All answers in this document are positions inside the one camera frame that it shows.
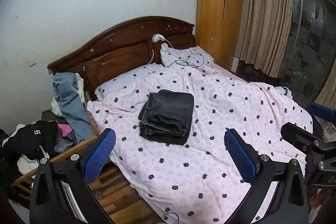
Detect orange wooden wardrobe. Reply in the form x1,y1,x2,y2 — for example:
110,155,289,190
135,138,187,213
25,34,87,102
195,0,244,71

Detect white wall socket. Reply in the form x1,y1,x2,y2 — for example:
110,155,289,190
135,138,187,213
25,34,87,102
29,59,37,68

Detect dark wooden headboard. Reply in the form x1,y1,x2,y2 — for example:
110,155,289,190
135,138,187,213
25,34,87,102
47,16,196,100

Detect blue jeans on pile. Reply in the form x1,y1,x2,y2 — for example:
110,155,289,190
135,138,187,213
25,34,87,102
53,72,94,143

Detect left beige curtain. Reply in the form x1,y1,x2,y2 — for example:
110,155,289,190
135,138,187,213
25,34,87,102
236,0,293,77

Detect wooden chair frame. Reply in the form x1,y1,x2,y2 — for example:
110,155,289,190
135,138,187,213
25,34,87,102
11,134,119,196

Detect pink cat-print duvet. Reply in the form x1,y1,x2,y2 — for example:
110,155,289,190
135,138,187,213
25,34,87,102
87,68,313,223

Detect dark glass sliding door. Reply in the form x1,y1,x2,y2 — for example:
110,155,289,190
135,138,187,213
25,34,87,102
278,0,335,107

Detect pink cat-print pillow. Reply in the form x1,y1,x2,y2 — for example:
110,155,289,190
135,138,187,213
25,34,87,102
160,43,214,68

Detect black printed garment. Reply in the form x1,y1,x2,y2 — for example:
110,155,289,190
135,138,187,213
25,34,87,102
3,121,58,160

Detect dark grey denim jeans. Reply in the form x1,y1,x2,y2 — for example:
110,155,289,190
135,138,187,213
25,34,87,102
138,90,194,145

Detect black cable on pillow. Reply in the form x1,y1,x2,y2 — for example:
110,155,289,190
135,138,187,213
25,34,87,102
176,52,206,68

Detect beige curtain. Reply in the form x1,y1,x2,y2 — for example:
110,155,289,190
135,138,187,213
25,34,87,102
315,63,336,109
236,0,293,77

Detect right beige curtain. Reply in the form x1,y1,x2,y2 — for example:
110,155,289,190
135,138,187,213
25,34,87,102
315,63,336,109

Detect white charger with cable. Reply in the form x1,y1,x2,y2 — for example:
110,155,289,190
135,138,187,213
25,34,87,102
150,34,170,64

